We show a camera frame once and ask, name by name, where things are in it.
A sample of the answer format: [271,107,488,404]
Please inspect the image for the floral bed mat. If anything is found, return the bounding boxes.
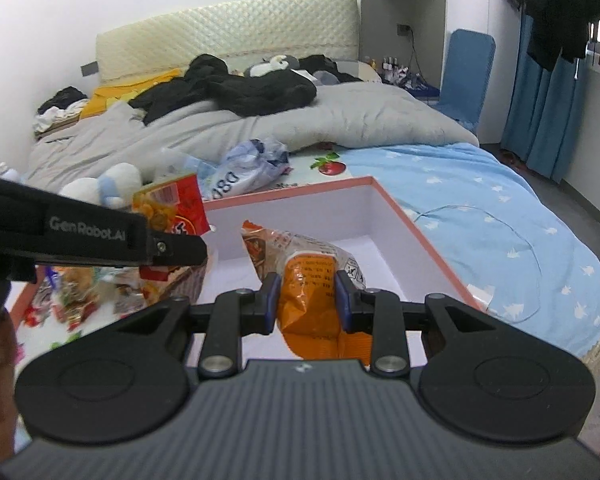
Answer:
[5,147,376,341]

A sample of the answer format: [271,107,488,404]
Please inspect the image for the yellow cloth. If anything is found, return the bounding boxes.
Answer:
[80,72,181,121]

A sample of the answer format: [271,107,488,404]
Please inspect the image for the thin white cable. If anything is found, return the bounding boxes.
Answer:
[412,204,543,321]

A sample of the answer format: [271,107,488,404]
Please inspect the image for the white wardrobe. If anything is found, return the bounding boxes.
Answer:
[360,0,523,146]

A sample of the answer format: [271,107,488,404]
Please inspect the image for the pile of folded clothes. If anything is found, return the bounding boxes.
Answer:
[34,86,91,136]

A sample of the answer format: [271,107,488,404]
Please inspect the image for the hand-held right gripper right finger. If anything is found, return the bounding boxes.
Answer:
[334,270,496,376]

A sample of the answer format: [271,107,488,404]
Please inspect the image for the red snack packet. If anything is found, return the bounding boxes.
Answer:
[131,172,212,281]

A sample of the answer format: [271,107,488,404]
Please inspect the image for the dark garment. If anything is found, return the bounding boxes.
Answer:
[300,55,362,84]

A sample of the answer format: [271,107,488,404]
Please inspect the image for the hanging dark clothes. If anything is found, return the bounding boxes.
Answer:
[492,0,600,73]

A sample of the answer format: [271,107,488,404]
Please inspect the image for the cream quilted headboard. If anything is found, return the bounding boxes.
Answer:
[96,0,359,83]

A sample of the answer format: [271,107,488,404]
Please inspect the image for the blue curtain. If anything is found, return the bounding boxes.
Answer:
[500,10,593,183]

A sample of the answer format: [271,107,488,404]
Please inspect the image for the orange snack packet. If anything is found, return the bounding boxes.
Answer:
[241,220,373,366]

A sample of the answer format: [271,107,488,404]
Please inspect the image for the blue chair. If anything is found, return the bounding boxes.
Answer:
[432,29,497,133]

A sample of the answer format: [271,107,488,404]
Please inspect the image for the plastic bag of clothes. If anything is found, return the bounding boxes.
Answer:
[200,137,291,201]

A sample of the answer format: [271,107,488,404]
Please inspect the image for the pile of mixed snack wrappers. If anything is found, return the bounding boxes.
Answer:
[22,264,208,333]

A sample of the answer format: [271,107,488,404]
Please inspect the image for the black clothes heap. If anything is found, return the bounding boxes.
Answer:
[129,54,318,125]

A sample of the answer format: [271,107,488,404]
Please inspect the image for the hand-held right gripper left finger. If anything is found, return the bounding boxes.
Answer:
[115,272,282,380]

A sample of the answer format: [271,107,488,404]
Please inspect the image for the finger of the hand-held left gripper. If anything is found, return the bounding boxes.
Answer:
[147,229,209,267]

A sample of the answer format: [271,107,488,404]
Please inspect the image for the white and blue plush toy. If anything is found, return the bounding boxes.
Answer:
[59,162,143,208]

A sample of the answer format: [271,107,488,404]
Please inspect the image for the pink cardboard box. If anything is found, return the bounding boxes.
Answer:
[187,176,488,368]

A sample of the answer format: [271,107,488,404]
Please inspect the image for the grey duvet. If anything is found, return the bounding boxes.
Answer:
[27,80,481,196]

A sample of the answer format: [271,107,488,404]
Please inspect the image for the group of small bottles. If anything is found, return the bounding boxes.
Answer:
[367,55,412,82]

